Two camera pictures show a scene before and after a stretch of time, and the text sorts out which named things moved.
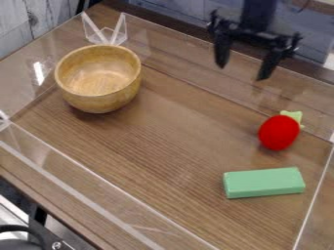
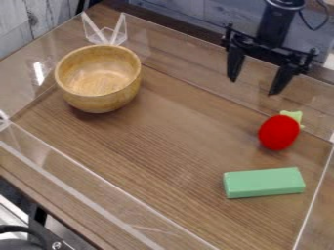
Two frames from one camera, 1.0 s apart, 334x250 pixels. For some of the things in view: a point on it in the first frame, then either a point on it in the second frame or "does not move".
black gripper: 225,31 -> 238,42
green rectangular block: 263,182 does not move
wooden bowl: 98,77 does not move
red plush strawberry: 279,130 does not move
